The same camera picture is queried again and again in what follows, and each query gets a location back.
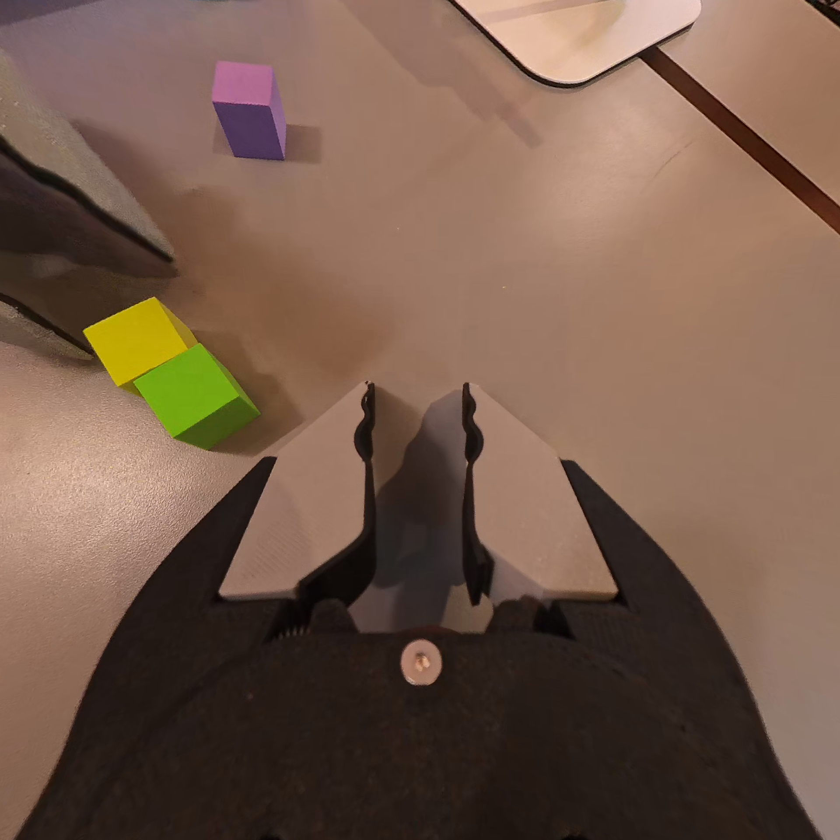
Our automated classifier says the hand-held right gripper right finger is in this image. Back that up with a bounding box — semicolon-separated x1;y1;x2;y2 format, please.
461;382;621;608

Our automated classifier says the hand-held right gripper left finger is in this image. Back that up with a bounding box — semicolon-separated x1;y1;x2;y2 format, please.
218;381;378;608

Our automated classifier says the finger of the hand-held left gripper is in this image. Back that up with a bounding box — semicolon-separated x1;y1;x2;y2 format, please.
0;49;178;278
0;292;96;362

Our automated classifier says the yellow foam cube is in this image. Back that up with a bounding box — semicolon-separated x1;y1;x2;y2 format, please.
83;297;198;395

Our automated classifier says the green foam cube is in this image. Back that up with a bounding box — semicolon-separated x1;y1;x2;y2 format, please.
133;343;261;451

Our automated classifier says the purple foam cube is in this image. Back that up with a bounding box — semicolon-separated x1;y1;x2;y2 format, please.
212;61;287;161

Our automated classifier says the white document stand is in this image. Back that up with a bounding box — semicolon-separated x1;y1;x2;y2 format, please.
449;0;703;88

